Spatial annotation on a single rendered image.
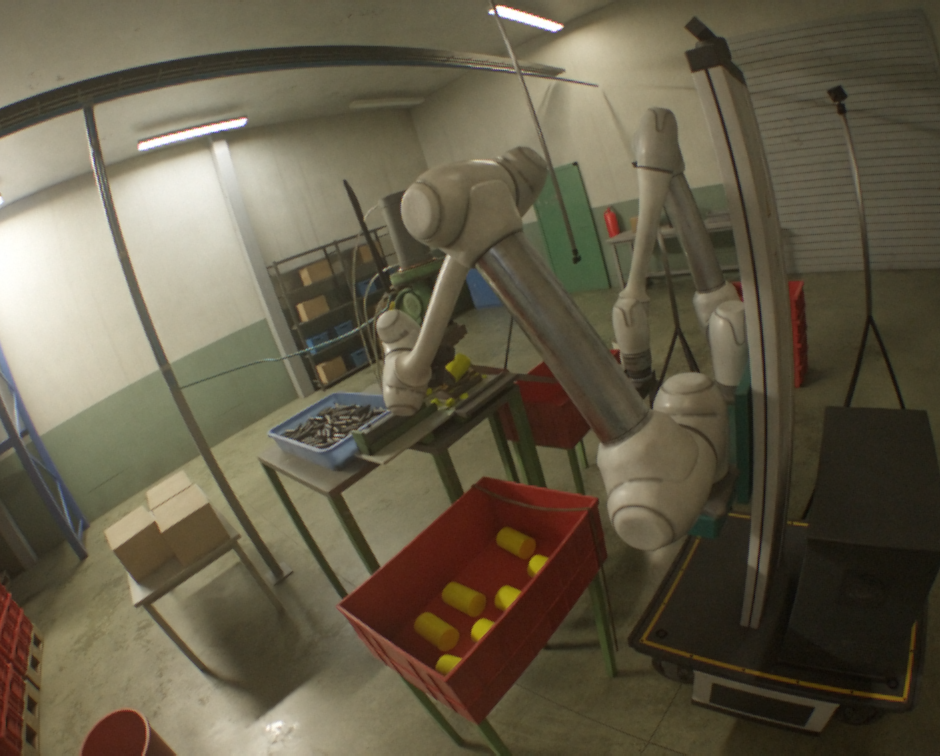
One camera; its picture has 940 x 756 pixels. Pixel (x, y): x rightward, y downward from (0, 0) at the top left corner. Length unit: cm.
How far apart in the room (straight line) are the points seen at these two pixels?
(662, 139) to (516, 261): 68
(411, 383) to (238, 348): 565
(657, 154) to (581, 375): 73
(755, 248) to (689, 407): 32
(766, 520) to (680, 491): 48
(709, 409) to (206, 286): 633
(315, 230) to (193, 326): 244
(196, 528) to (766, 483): 232
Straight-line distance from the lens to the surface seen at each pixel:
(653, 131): 127
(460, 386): 163
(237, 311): 671
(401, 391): 113
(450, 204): 70
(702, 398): 89
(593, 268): 739
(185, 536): 243
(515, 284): 71
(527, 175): 86
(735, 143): 87
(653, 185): 127
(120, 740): 261
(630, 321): 132
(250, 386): 673
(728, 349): 132
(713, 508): 99
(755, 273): 90
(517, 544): 136
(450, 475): 149
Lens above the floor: 156
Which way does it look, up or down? 19 degrees down
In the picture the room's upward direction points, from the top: 18 degrees counter-clockwise
